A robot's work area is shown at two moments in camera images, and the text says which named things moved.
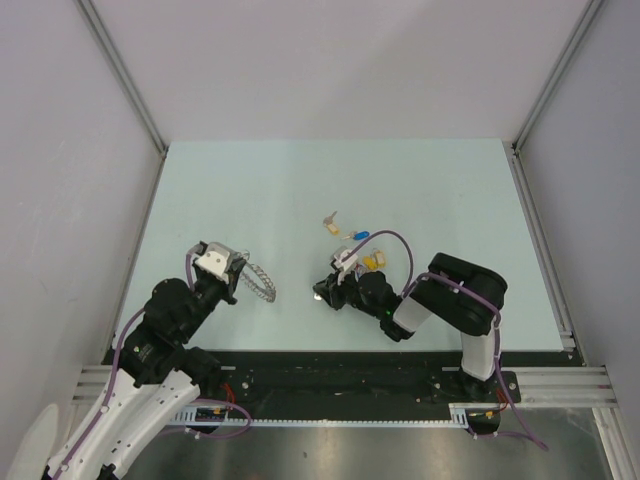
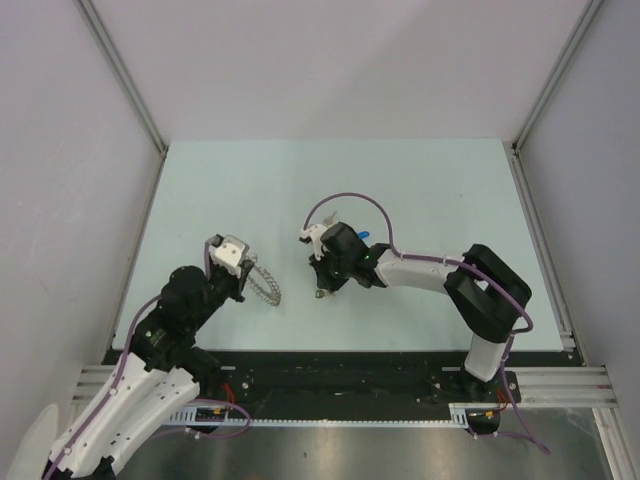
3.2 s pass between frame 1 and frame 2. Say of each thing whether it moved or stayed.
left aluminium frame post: stayed
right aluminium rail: stayed
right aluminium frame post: stayed
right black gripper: moved
